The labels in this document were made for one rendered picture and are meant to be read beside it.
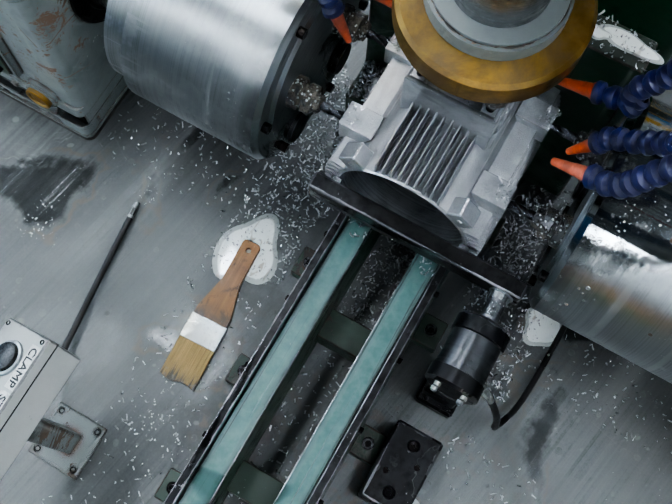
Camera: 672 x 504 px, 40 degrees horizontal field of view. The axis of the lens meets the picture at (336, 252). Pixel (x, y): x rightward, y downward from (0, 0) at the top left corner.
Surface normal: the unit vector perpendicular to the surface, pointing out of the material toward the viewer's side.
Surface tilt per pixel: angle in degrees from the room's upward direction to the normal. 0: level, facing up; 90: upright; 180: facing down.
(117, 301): 0
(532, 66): 0
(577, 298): 69
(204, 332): 0
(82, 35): 90
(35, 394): 61
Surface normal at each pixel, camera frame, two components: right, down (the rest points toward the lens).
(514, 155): 0.01, -0.29
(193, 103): -0.47, 0.71
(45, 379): 0.76, 0.28
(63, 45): 0.87, 0.48
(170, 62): -0.41, 0.55
